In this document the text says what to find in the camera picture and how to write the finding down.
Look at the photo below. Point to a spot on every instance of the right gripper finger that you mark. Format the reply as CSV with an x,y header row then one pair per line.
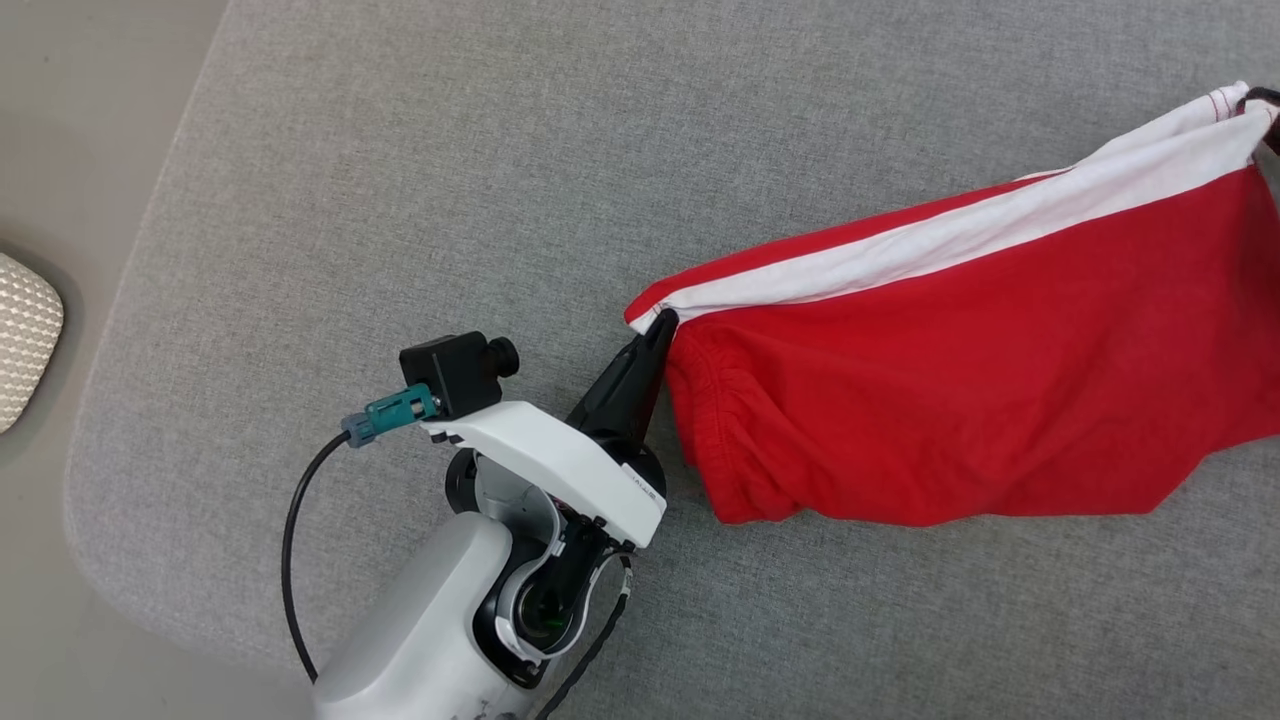
x,y
1268,100

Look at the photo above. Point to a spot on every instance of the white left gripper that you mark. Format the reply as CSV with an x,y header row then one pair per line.
x,y
570,465

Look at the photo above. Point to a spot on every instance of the red shorts with white stripe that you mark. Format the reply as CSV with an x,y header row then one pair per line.
x,y
950,380

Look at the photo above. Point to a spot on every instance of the grey fabric sofa cushion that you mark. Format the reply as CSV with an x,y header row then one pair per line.
x,y
500,180

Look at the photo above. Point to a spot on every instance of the white textured round cushion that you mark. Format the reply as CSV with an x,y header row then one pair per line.
x,y
25,340

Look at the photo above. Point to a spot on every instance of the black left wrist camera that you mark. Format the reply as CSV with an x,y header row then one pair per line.
x,y
455,370

